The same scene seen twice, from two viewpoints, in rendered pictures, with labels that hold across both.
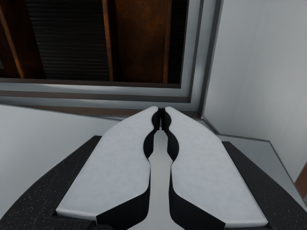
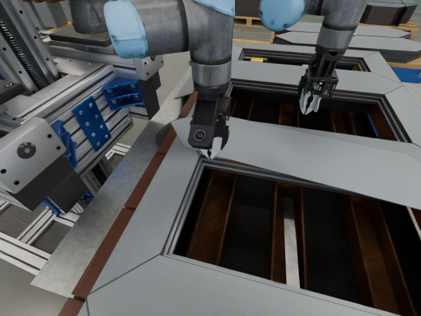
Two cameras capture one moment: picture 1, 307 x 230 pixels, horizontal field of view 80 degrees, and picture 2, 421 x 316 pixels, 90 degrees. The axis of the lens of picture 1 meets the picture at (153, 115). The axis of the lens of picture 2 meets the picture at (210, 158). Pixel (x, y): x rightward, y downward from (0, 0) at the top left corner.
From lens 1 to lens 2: 43 cm
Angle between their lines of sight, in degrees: 17
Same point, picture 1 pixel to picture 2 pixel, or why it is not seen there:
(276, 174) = (181, 138)
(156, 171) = not seen: hidden behind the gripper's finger
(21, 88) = (253, 172)
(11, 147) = (259, 155)
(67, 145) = (240, 153)
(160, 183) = not seen: hidden behind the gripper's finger
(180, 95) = (205, 163)
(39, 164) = (252, 149)
